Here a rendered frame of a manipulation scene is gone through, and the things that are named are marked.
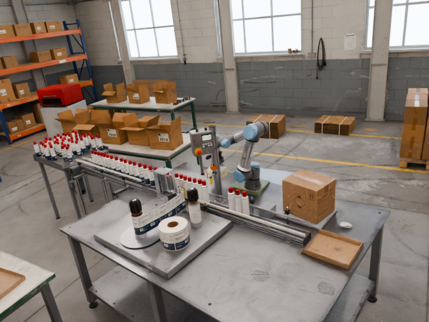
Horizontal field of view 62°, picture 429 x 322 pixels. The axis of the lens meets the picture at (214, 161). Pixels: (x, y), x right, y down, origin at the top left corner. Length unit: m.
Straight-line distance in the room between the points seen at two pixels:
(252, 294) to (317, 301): 0.35
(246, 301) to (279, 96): 6.58
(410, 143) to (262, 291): 3.92
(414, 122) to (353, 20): 2.86
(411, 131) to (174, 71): 6.03
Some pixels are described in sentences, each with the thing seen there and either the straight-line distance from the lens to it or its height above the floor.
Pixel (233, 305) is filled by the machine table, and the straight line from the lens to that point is 2.10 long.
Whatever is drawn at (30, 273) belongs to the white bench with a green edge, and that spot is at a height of 0.80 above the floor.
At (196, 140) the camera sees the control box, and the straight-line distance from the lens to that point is 2.74.
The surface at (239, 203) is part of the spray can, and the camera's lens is 2.67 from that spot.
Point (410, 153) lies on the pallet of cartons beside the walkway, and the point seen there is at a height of 0.22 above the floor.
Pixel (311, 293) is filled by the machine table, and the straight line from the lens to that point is 2.16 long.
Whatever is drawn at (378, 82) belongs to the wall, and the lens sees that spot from 7.68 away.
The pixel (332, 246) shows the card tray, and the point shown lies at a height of 0.83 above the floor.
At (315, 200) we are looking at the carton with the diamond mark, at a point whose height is 1.04.
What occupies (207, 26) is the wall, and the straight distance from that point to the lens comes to 8.80.
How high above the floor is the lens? 2.31
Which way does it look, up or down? 23 degrees down
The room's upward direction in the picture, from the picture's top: 6 degrees counter-clockwise
